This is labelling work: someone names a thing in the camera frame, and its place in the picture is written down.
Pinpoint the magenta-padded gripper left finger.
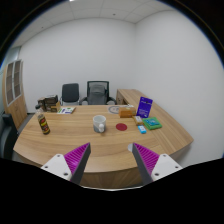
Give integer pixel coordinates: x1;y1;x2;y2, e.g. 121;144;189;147
40;142;92;185

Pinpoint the flat round red coaster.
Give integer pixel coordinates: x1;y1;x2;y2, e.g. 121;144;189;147
115;122;128;132

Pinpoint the green flat packet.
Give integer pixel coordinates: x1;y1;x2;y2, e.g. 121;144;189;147
142;116;163;131

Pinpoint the orange cardboard box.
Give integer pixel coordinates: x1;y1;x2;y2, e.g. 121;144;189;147
118;105;137;119

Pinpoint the purple standing pouch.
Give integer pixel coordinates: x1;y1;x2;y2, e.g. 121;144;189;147
136;96;154;119

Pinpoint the black sofa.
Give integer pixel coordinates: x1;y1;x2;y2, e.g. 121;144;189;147
0;113;19;159

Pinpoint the clear bottle with black cap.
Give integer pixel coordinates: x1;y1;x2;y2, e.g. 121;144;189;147
35;109;51;136

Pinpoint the black visitor chair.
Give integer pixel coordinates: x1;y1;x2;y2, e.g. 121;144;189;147
59;82;81;107

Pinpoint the white and grey mug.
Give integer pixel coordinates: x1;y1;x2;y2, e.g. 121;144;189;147
92;114;108;134

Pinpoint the white and green leaflet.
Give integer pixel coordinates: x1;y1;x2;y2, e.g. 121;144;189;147
56;106;77;115

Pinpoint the grey mesh office chair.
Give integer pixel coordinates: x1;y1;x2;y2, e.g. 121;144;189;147
79;80;118;106

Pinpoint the wooden side desk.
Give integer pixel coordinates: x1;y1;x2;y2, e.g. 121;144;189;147
115;88;158;111

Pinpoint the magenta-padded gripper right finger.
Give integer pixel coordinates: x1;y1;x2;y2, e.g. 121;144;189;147
131;142;184;186

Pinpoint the small tan box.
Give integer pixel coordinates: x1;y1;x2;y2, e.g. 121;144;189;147
132;115;144;126

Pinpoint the wooden cabinet shelf unit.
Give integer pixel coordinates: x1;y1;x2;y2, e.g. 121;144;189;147
2;59;28;129

